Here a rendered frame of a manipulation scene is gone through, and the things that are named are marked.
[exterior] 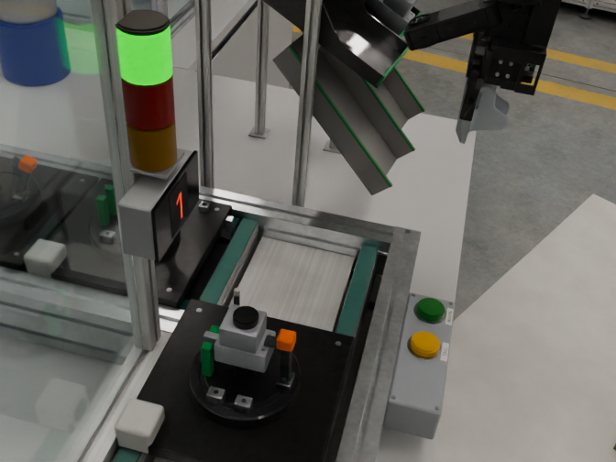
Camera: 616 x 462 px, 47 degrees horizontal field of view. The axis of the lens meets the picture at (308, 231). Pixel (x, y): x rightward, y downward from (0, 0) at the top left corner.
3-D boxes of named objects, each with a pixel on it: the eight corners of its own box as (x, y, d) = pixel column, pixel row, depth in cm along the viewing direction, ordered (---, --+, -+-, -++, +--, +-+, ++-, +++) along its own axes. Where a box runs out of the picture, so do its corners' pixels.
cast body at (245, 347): (275, 346, 87) (278, 307, 82) (264, 374, 83) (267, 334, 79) (211, 331, 88) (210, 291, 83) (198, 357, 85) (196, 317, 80)
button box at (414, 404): (447, 328, 108) (456, 300, 104) (433, 441, 92) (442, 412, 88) (402, 318, 109) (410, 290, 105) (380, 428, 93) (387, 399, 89)
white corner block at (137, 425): (167, 424, 86) (165, 404, 83) (151, 456, 82) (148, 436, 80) (131, 415, 86) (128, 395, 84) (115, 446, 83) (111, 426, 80)
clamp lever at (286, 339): (295, 372, 87) (296, 330, 82) (291, 385, 85) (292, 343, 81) (267, 367, 87) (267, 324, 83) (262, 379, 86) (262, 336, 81)
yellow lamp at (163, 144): (184, 151, 76) (182, 112, 73) (166, 176, 73) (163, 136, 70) (141, 142, 77) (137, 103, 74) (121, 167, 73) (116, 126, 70)
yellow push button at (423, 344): (438, 344, 99) (441, 334, 98) (435, 365, 96) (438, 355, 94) (411, 337, 99) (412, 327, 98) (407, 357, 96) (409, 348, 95)
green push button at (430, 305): (444, 309, 104) (446, 300, 103) (441, 328, 101) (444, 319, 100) (417, 303, 105) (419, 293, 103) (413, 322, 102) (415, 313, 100)
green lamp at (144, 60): (180, 67, 70) (178, 20, 67) (159, 89, 66) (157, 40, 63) (134, 59, 71) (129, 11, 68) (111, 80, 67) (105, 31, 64)
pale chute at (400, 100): (407, 119, 140) (425, 109, 137) (386, 150, 130) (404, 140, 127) (324, 0, 133) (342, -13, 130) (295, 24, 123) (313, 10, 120)
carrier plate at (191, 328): (353, 346, 98) (355, 335, 96) (312, 500, 79) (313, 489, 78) (191, 307, 101) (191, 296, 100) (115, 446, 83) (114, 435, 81)
